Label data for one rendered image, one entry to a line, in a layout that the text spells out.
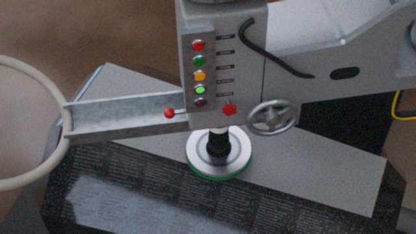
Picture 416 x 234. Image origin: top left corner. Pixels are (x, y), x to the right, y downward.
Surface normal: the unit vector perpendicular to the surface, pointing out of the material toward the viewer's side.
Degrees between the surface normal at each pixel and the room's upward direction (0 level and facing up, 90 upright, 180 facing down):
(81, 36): 0
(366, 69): 90
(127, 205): 45
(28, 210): 0
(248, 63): 90
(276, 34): 4
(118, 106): 90
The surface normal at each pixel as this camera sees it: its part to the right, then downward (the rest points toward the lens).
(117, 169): -0.25, 0.07
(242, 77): 0.16, 0.77
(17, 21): -0.01, -0.62
